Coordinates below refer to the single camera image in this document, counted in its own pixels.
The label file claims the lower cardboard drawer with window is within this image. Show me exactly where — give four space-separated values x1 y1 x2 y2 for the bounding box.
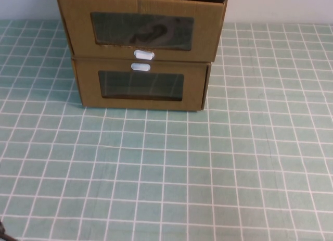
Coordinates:
71 55 210 112

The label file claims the white handle of small-window drawer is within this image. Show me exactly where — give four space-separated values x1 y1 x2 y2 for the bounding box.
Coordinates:
131 62 152 72

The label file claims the cardboard drawer with wide window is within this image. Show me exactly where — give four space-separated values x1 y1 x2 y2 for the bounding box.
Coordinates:
57 0 225 64

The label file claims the white handle of wide-window drawer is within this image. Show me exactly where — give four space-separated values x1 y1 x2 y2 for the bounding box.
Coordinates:
133 49 156 61

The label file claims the cardboard drawer with small window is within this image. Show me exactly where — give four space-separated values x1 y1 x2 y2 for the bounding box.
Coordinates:
74 58 208 112

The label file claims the green white-grid tablecloth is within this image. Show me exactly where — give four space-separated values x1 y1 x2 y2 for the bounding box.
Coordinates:
0 19 333 241

